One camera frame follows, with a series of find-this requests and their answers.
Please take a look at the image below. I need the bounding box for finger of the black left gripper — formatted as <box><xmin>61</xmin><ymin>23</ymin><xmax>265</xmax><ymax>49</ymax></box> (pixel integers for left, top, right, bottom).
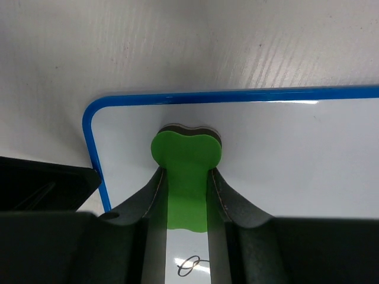
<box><xmin>1</xmin><ymin>157</ymin><xmax>101</xmax><ymax>211</ymax></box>

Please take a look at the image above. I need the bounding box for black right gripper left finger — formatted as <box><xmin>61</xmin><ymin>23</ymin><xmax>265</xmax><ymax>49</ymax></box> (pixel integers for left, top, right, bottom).
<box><xmin>1</xmin><ymin>169</ymin><xmax>165</xmax><ymax>283</ymax></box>

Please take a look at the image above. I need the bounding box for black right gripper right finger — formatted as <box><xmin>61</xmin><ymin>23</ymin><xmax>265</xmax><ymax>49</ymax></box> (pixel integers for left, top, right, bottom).
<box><xmin>207</xmin><ymin>169</ymin><xmax>378</xmax><ymax>283</ymax></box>

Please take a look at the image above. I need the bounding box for green bone-shaped eraser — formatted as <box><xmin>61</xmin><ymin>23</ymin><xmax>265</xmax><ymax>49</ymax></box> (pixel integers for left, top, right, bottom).
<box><xmin>150</xmin><ymin>124</ymin><xmax>222</xmax><ymax>233</ymax></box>

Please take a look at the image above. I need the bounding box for blue-framed whiteboard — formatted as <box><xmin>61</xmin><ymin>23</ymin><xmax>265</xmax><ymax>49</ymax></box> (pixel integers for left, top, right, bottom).
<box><xmin>82</xmin><ymin>86</ymin><xmax>378</xmax><ymax>283</ymax></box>

